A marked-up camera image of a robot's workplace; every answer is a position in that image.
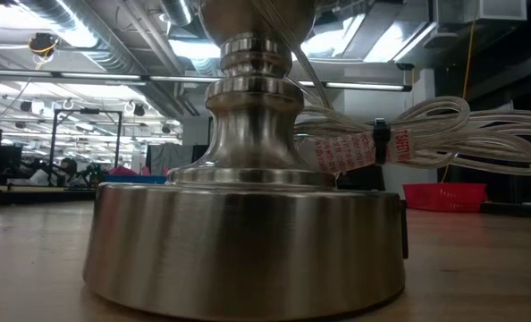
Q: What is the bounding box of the white red-printed warning tag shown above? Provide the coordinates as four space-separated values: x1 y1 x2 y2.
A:
312 128 417 178

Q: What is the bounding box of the brushed metal lamp base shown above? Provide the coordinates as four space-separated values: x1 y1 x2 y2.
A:
82 0 409 322

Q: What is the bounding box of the grey hanging cloth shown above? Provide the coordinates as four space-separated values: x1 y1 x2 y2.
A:
147 142 196 176

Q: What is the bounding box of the blue plastic bin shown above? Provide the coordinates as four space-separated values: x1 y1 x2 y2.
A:
102 174 168 186

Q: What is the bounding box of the black computer with green lights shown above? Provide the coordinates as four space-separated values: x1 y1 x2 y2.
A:
84 161 105 185

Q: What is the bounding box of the red plastic bin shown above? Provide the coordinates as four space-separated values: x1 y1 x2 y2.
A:
402 182 489 214

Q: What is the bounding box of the person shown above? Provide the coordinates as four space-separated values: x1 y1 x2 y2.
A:
53 157 82 187

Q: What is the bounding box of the background wooden table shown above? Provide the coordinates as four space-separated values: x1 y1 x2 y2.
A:
0 183 97 208

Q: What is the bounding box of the white ceiling vent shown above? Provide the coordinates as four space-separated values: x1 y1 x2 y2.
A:
434 0 528 24

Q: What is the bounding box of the black cable tie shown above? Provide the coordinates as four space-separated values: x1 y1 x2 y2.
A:
371 117 392 165

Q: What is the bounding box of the ceiling light rail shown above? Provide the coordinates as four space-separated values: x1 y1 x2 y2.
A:
0 67 413 93

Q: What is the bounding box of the black background frame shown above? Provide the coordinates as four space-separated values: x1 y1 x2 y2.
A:
48 108 124 187

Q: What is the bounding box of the clear coiled lamp cord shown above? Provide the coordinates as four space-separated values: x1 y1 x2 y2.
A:
247 0 531 202

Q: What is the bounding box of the yellow hanging cord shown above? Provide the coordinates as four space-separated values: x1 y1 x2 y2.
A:
460 17 479 105

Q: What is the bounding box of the silver ventilation duct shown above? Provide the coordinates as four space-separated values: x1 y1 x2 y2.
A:
19 0 137 72

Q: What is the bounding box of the black ceiling cord reel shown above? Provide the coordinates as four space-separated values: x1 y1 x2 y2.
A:
27 31 61 59

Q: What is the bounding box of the black aluminium table frame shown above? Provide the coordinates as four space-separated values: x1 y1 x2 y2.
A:
479 200 531 220

